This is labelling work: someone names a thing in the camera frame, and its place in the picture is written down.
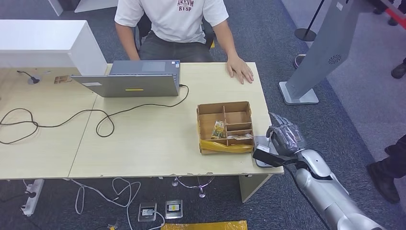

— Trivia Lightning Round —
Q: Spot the grey kiosk stand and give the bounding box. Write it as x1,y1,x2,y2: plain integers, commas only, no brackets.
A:
279,0,375,105

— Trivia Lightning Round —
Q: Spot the black cable with grey puck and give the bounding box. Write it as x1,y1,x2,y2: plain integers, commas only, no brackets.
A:
16,69,41,85

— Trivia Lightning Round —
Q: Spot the black office chair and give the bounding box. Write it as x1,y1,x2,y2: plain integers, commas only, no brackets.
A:
135,12,216,50

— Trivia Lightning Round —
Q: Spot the steel floor socket white insert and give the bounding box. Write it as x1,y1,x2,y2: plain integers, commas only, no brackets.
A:
138,202,158,222

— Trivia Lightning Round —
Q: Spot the dark disc with pale rim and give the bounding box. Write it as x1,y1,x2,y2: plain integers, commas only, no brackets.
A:
293,54,307,69

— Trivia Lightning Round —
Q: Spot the grey card reader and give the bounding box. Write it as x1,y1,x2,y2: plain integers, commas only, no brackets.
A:
253,136,277,168

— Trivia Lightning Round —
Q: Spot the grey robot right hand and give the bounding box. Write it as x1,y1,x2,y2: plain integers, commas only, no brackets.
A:
266,112,307,157

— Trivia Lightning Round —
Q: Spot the wooden compartment box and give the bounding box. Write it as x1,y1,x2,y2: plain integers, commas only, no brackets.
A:
196,101,254,155

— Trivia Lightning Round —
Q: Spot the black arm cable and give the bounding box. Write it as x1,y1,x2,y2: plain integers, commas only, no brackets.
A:
279,162,331,230

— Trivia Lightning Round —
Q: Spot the white power strip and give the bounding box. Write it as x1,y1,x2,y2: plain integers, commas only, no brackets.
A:
21,178,45,217

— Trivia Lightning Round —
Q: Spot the pale flat card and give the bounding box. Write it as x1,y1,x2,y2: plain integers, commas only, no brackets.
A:
227,133,254,141

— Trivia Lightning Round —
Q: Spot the white cabinet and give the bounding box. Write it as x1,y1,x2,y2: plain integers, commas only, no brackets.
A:
47,0,120,15

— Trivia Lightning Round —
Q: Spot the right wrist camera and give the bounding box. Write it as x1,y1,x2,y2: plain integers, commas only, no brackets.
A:
252,144,299,168

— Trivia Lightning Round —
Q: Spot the white tangled cable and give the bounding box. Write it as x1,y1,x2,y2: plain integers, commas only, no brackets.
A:
70,177,142,230

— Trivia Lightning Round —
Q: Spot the person's left hand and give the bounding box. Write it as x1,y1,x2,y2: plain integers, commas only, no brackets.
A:
226,54,254,85

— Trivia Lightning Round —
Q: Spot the white plug cable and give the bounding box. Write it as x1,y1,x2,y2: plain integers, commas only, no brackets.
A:
144,207,166,230

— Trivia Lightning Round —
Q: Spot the black laptop power cable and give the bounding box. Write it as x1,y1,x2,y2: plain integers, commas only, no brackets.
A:
0,83,190,145

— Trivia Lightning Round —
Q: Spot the red barrier belt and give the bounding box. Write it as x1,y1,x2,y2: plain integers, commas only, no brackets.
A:
385,7,406,29

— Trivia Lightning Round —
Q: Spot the yellow floor tape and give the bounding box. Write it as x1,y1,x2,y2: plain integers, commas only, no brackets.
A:
160,220,248,230

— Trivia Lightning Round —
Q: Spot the pale table leg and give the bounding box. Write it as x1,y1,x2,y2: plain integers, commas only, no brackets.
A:
238,174,273,203

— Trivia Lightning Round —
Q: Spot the black stanchion post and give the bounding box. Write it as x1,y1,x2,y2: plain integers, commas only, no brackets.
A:
294,0,327,42

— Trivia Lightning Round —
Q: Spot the white counter block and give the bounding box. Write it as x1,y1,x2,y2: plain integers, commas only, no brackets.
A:
0,19,108,76

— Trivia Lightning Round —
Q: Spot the thin black floor cable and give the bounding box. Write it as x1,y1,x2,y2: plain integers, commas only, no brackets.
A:
0,190,37,204

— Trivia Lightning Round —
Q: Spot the grey laptop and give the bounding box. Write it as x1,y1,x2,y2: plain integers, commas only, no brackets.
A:
71,59,181,98

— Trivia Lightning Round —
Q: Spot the chrome ring base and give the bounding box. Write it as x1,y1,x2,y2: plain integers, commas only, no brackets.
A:
171,176,215,198

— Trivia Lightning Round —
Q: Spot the steel floor socket yellow label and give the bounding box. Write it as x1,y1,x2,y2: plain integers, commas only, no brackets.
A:
165,199,184,219

